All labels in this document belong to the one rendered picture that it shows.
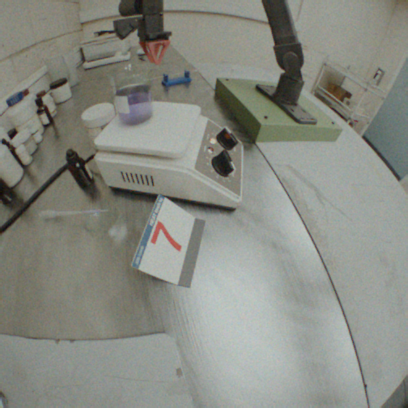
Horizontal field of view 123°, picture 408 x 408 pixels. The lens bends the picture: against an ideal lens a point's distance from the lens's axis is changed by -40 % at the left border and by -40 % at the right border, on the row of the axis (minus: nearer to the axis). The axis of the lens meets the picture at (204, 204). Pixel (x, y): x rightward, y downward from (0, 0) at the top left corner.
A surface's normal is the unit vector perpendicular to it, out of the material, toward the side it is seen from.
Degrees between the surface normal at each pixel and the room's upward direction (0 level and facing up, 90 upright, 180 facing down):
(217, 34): 90
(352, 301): 0
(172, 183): 90
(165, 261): 40
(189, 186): 90
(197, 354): 0
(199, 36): 90
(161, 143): 0
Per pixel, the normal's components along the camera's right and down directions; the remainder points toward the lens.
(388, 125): -0.96, 0.18
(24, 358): 0.08, -0.55
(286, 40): -0.33, 0.75
